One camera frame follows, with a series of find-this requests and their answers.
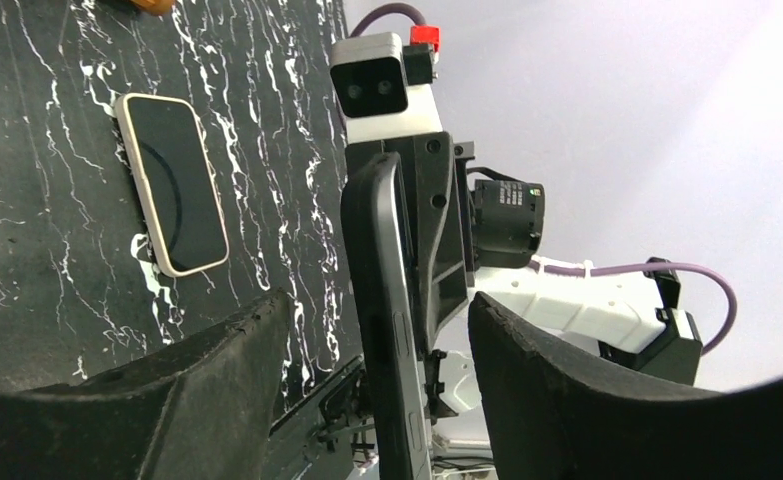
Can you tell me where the black smartphone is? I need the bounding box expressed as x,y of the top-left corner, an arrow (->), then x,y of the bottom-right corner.
125,97 -> 228,273

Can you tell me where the black phone case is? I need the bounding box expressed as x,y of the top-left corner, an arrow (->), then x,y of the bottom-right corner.
339,152 -> 425,480

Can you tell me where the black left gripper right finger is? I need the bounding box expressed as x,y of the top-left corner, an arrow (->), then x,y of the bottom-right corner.
468,293 -> 783,479

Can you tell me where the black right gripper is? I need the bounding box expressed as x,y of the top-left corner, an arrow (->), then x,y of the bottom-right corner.
345,132 -> 473,418

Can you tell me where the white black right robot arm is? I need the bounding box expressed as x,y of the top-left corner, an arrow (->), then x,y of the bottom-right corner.
345,132 -> 703,421

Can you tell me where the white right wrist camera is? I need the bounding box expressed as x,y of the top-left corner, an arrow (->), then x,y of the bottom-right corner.
330,26 -> 443,144

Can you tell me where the orange wooden shelf rack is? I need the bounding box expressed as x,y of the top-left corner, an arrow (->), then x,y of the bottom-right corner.
130,0 -> 175,16

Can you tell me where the beige phone case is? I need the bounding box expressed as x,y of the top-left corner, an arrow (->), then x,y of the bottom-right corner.
113,92 -> 231,279

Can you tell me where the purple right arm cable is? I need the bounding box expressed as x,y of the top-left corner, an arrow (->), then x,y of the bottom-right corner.
349,1 -> 739,357

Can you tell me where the black phone with light edge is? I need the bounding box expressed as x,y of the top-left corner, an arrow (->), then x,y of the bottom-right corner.
370,155 -> 432,479

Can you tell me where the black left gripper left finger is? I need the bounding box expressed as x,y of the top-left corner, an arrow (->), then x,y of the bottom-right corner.
0,291 -> 292,479

